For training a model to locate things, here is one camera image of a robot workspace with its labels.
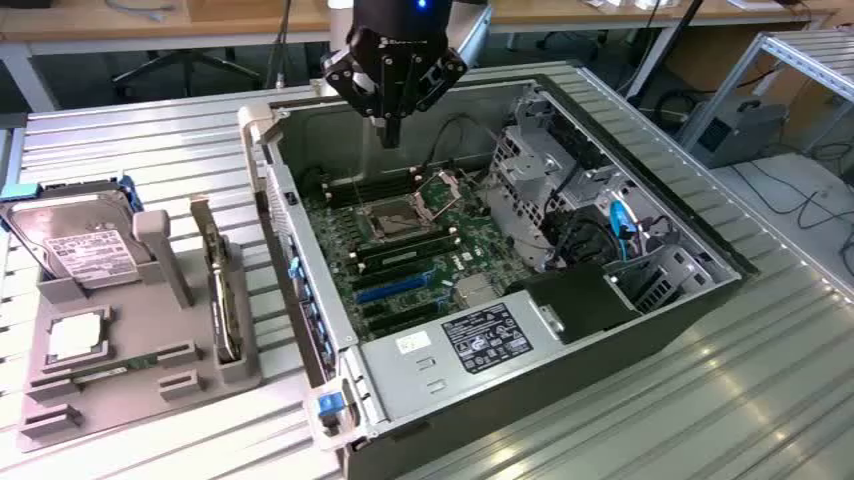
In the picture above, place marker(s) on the silver power supply unit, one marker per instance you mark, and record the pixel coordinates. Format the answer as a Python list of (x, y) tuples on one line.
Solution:
[(428, 360)]

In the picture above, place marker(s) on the wooden desk white frame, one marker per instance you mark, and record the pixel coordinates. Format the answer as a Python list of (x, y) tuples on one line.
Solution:
[(67, 25), (568, 17)]

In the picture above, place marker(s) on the green RAM stick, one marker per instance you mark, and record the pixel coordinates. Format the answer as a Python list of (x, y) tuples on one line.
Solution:
[(101, 374)]

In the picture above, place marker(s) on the silver metal disk bay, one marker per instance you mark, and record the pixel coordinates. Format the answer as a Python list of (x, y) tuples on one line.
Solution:
[(528, 165)]

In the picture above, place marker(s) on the silver hard disk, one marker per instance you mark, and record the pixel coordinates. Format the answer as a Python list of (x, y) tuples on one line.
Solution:
[(67, 225)]

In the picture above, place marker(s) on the grey parts rack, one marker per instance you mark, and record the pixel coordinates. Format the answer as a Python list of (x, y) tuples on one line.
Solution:
[(134, 350)]

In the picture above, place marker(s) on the RAM stick with white label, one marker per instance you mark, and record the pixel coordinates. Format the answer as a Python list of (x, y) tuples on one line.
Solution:
[(401, 257)]

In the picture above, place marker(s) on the CPU socket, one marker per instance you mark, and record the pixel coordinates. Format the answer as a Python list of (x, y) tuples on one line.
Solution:
[(394, 220)]

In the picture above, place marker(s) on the blue case latch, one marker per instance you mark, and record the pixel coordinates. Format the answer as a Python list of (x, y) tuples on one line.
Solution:
[(330, 404)]

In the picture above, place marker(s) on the aluminium profile frame table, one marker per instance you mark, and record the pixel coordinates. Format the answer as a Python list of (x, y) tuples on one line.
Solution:
[(808, 55)]

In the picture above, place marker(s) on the silver CPU chip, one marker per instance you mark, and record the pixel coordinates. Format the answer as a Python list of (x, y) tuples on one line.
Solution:
[(77, 337)]

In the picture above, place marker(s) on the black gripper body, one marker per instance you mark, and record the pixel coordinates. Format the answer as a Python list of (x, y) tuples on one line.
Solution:
[(401, 25)]

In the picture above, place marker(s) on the black slanted pole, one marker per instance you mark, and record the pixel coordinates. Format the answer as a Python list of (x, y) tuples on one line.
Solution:
[(665, 47)]

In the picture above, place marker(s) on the green motherboard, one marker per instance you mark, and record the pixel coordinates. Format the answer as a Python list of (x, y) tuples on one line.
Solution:
[(468, 235)]

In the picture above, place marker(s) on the silver chipset heatsink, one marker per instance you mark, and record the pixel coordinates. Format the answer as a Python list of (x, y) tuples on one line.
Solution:
[(476, 291)]

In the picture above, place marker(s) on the black office chair base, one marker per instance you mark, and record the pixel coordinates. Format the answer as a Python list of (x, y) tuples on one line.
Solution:
[(189, 62)]

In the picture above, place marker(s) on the open black PC case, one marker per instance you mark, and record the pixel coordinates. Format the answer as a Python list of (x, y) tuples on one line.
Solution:
[(601, 360)]

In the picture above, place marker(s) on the graphics card with metal bracket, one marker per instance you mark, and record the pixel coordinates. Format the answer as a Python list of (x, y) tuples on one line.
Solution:
[(224, 300)]

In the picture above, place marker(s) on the grey equipment box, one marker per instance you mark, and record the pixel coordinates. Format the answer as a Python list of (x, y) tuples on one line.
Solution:
[(741, 135)]

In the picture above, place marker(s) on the metal socket cover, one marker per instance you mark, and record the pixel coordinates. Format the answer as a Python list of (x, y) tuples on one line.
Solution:
[(437, 192)]

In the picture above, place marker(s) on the blue disk carrier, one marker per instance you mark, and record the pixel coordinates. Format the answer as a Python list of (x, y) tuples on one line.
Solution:
[(17, 192)]

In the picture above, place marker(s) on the thin metal locking lever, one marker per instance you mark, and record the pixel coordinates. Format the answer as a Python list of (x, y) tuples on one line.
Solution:
[(360, 197)]

